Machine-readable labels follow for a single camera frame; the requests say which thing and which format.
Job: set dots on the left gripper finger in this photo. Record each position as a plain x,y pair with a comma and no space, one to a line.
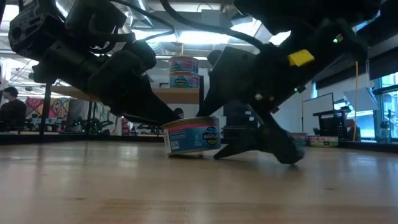
149,105

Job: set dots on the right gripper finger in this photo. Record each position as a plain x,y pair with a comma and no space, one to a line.
280,146
242,146

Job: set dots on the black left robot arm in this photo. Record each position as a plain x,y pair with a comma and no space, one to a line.
31,34

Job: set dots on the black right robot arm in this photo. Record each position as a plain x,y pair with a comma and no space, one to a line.
280,12

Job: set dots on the background black robot arm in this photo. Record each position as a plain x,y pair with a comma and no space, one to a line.
90,126

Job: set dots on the wooden shelf board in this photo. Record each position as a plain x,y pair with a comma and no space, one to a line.
180,96

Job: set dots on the wooden raised shelf platform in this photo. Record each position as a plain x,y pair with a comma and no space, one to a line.
46,109

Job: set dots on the black monitor cart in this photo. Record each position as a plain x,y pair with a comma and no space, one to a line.
233,121

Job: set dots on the person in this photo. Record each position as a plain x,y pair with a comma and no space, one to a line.
12,109
179,112

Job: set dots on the Bumble Bee tuna can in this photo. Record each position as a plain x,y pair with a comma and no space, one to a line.
323,142

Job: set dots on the white board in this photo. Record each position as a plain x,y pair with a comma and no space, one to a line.
320,112

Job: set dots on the colourful patterned cloth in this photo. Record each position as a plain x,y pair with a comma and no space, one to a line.
37,107

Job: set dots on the grey ceiling box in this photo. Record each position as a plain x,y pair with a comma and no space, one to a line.
214,17

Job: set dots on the white angled panel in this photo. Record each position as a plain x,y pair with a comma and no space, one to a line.
362,99

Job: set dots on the glass window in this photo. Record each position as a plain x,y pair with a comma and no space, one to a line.
390,118

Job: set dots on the black aluminium table frame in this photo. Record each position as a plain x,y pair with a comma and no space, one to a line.
93,139

